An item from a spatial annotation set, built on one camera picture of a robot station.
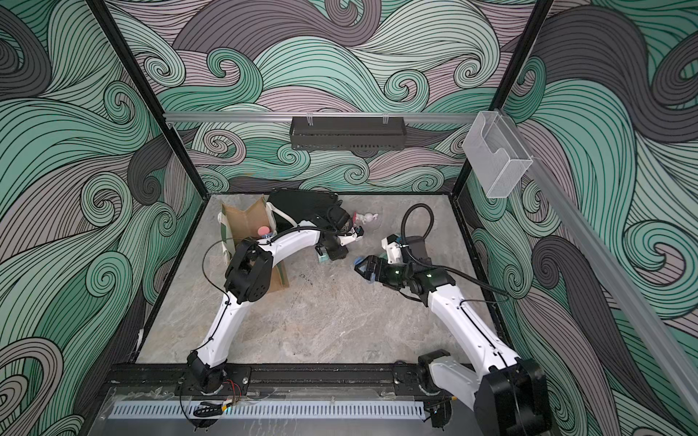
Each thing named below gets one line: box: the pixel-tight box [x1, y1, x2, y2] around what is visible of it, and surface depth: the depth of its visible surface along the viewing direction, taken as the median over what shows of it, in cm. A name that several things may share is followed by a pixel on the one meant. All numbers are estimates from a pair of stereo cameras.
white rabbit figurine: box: [355, 212, 379, 225], surface depth 111 cm
